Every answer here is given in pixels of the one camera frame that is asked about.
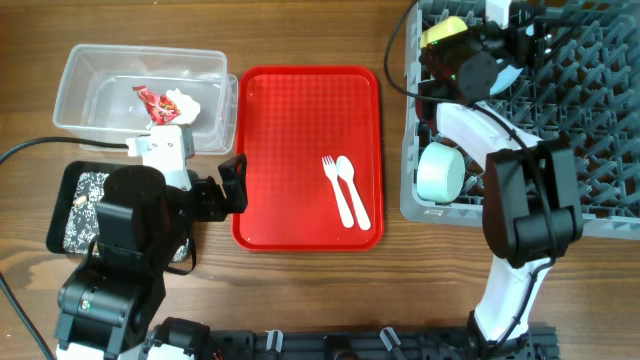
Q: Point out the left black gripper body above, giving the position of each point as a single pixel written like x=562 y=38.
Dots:
x=206 y=204

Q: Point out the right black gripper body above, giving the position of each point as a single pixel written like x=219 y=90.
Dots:
x=509 y=43

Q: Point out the large light blue plate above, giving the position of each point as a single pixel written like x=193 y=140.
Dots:
x=514 y=49

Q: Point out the yellow plastic cup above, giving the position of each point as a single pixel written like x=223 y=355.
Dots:
x=447 y=27

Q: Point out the white plastic fork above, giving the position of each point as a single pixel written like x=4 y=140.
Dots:
x=330 y=170

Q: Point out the white plastic spoon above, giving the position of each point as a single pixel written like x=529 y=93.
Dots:
x=346 y=172

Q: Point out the food leftovers rice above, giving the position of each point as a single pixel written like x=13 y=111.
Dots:
x=82 y=225

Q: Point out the mint green bowl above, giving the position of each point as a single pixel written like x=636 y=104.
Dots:
x=440 y=173

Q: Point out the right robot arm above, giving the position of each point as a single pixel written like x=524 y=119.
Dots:
x=531 y=210

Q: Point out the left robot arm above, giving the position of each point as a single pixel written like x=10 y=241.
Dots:
x=108 y=302

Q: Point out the grey dishwasher rack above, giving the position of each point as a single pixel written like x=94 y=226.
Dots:
x=588 y=96

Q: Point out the black waste tray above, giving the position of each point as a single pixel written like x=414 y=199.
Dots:
x=65 y=200

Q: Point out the red plastic tray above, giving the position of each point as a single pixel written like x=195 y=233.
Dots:
x=290 y=117

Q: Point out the crumpled white tissue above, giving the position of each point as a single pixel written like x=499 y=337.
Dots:
x=188 y=107

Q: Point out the red snack wrapper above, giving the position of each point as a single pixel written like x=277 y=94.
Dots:
x=161 y=108

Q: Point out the clear plastic bin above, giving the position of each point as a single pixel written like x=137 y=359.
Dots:
x=96 y=100

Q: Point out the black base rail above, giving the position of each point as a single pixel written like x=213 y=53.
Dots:
x=429 y=344

